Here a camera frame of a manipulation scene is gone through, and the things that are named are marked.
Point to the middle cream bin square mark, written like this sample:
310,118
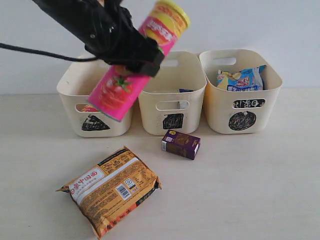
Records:
158,102

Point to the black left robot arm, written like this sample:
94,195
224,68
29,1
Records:
76,16

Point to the orange noodle packet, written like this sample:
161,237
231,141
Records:
112,189

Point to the purple drink carton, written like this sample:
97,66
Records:
181,144

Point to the pink chips can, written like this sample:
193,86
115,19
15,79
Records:
116,92

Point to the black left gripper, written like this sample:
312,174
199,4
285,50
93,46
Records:
120,43

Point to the blue black noodle packet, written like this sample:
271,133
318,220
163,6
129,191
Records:
246,80

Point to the left cream bin triangle mark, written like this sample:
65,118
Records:
74,88

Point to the white blue milk carton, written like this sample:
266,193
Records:
184,104

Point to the right cream bin circle mark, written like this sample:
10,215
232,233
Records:
238,112

